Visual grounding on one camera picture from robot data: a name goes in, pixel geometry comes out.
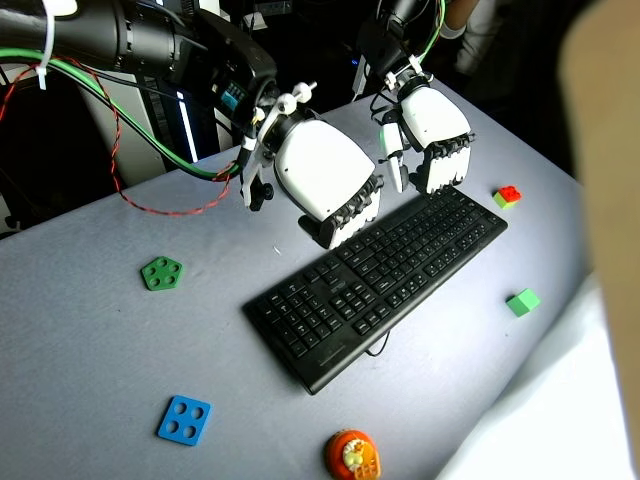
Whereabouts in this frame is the green cube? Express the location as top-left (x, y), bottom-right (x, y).
top-left (506, 288), bottom-right (542, 318)

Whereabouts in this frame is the red black twisted cable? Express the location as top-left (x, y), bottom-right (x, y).
top-left (0, 57), bottom-right (235, 217)

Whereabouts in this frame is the tan board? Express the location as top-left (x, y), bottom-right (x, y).
top-left (557, 0), bottom-right (640, 480)

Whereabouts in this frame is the grey table cloth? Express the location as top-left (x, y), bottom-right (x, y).
top-left (0, 92), bottom-right (589, 480)

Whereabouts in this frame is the green cable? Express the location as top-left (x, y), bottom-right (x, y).
top-left (0, 47), bottom-right (242, 182)
top-left (418, 0), bottom-right (447, 65)

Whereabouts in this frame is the blue square peg block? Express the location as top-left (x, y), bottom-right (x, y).
top-left (157, 395), bottom-right (213, 447)

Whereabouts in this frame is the green pentagon peg block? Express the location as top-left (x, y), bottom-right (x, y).
top-left (140, 255), bottom-right (184, 293)

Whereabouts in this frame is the black keyboard cable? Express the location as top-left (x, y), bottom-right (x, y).
top-left (364, 329), bottom-right (393, 358)

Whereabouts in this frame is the person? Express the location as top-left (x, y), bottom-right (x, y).
top-left (441, 0), bottom-right (507, 77)

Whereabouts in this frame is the black computer keyboard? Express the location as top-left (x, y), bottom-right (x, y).
top-left (241, 185), bottom-right (509, 396)

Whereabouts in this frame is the orange toy food piece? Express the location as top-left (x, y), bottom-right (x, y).
top-left (324, 429), bottom-right (382, 480)

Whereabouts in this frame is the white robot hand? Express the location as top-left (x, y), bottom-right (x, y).
top-left (273, 118), bottom-right (386, 251)
top-left (378, 85), bottom-right (475, 196)

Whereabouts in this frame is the red and green brick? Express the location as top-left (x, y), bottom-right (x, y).
top-left (493, 185), bottom-right (523, 210)

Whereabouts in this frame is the white zip tie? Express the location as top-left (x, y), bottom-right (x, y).
top-left (35, 0), bottom-right (79, 92)

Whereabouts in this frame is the computer tower with light strip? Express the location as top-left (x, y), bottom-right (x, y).
top-left (139, 74), bottom-right (224, 166)

